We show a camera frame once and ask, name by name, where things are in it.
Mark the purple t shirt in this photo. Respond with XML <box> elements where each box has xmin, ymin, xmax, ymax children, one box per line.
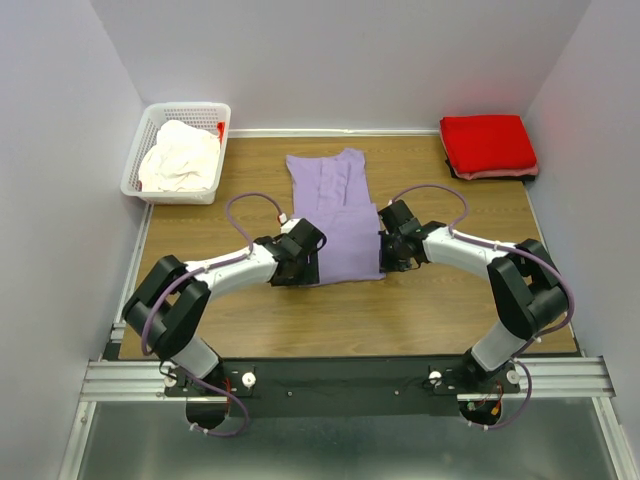
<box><xmin>286</xmin><ymin>148</ymin><xmax>384</xmax><ymax>285</ymax></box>

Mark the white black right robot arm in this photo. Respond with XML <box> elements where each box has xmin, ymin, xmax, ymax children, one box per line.
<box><xmin>378</xmin><ymin>200</ymin><xmax>573</xmax><ymax>392</ymax></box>

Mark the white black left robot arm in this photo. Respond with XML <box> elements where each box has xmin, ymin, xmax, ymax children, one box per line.
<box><xmin>122</xmin><ymin>219</ymin><xmax>327</xmax><ymax>395</ymax></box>

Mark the folded pink t shirt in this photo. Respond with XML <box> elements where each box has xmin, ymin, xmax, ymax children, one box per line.
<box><xmin>453</xmin><ymin>165</ymin><xmax>539</xmax><ymax>181</ymax></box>

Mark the folded red t shirt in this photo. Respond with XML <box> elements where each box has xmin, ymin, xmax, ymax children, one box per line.
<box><xmin>440</xmin><ymin>115</ymin><xmax>538</xmax><ymax>173</ymax></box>

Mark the folded black t shirt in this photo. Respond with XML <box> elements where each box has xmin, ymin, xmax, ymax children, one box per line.
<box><xmin>445</xmin><ymin>159</ymin><xmax>539</xmax><ymax>182</ymax></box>

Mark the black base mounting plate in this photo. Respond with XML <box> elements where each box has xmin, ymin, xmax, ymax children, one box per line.
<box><xmin>164</xmin><ymin>355</ymin><xmax>520</xmax><ymax>421</ymax></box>

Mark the white crumpled t shirt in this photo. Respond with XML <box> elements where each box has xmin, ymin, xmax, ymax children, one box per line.
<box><xmin>138</xmin><ymin>120</ymin><xmax>221</xmax><ymax>193</ymax></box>

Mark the red garment in basket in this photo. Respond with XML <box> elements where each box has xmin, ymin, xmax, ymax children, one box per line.
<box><xmin>216</xmin><ymin>121</ymin><xmax>228</xmax><ymax>146</ymax></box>

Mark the white plastic laundry basket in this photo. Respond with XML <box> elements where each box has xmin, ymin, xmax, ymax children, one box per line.
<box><xmin>120</xmin><ymin>102</ymin><xmax>231</xmax><ymax>205</ymax></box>

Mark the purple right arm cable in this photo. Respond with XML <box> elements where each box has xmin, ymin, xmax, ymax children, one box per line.
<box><xmin>387</xmin><ymin>184</ymin><xmax>577</xmax><ymax>431</ymax></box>

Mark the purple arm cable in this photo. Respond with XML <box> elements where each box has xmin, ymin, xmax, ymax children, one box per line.
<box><xmin>139</xmin><ymin>192</ymin><xmax>291</xmax><ymax>437</ymax></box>
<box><xmin>387</xmin><ymin>184</ymin><xmax>577</xmax><ymax>431</ymax></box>

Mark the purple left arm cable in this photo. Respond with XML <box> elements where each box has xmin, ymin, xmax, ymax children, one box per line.
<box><xmin>139</xmin><ymin>192</ymin><xmax>291</xmax><ymax>437</ymax></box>

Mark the aluminium frame rail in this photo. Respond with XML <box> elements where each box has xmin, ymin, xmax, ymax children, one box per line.
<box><xmin>57</xmin><ymin>319</ymin><xmax>626</xmax><ymax>480</ymax></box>

